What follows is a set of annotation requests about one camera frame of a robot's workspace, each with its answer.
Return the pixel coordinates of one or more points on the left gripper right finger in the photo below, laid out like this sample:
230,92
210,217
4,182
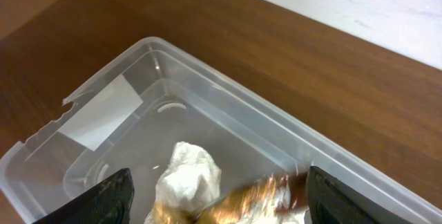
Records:
332,201

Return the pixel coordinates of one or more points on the white napkin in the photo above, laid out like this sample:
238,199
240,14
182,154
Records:
191,181

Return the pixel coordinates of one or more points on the clear plastic waste bin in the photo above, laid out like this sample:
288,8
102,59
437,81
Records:
183,100

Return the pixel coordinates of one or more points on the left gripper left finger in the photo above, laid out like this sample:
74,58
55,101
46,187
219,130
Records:
108,202

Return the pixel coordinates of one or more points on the gold brown candy wrapper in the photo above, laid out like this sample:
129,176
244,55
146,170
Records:
274,199

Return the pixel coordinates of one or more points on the white label on bin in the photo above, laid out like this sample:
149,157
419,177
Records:
101,116

